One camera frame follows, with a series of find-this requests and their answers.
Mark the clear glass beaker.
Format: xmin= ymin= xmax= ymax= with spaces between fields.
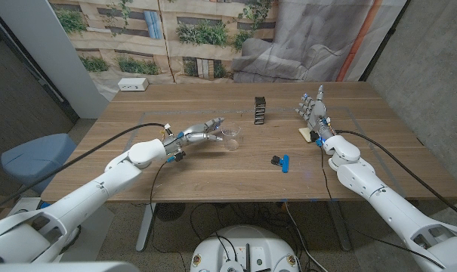
xmin=221 ymin=125 xmax=242 ymax=152

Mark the white robot head edge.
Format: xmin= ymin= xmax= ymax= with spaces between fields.
xmin=0 ymin=261 xmax=140 ymax=272

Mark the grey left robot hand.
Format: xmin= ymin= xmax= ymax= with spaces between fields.
xmin=162 ymin=116 xmax=226 ymax=155

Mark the white floor platform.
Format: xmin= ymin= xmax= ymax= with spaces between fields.
xmin=5 ymin=196 xmax=116 ymax=262

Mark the grey floor cable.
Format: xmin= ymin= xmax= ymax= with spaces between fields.
xmin=283 ymin=202 xmax=329 ymax=272

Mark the blue upholstered stool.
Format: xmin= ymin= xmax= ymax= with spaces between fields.
xmin=0 ymin=132 xmax=78 ymax=196

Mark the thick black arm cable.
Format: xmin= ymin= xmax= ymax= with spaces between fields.
xmin=335 ymin=129 xmax=457 ymax=224
xmin=0 ymin=122 xmax=167 ymax=216

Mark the cream sponge piece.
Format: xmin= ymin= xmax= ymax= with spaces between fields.
xmin=298 ymin=127 xmax=313 ymax=144

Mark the blue and black binder clip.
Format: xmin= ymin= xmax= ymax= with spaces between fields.
xmin=270 ymin=153 xmax=290 ymax=174

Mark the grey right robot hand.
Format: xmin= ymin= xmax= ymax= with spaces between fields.
xmin=295 ymin=84 xmax=337 ymax=147

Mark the thin black left wrist cable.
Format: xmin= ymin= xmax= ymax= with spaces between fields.
xmin=148 ymin=159 xmax=187 ymax=272

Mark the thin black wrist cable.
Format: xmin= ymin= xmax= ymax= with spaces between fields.
xmin=148 ymin=159 xmax=187 ymax=272
xmin=320 ymin=146 xmax=446 ymax=270

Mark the white power strip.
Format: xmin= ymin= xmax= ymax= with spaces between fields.
xmin=117 ymin=77 xmax=150 ymax=92

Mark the white wall column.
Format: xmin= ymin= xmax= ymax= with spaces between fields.
xmin=0 ymin=0 xmax=110 ymax=120

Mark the grey tape outline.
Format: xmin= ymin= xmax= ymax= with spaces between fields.
xmin=101 ymin=107 xmax=406 ymax=197

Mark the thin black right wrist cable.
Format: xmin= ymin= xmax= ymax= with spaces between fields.
xmin=320 ymin=146 xmax=446 ymax=270

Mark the black round floor fan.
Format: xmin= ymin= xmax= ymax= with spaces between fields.
xmin=155 ymin=202 xmax=187 ymax=223

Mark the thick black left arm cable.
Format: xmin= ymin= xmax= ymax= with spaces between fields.
xmin=0 ymin=122 xmax=167 ymax=216

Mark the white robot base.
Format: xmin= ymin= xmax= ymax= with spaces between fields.
xmin=189 ymin=224 xmax=301 ymax=272

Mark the printed fabric backdrop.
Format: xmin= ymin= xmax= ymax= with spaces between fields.
xmin=48 ymin=0 xmax=409 ymax=102

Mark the white table leg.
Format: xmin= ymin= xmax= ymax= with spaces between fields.
xmin=135 ymin=202 xmax=157 ymax=253
xmin=326 ymin=199 xmax=353 ymax=252

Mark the black stacked block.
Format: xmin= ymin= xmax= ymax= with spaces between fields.
xmin=253 ymin=96 xmax=267 ymax=125

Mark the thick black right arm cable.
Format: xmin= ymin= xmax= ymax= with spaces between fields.
xmin=335 ymin=129 xmax=457 ymax=224

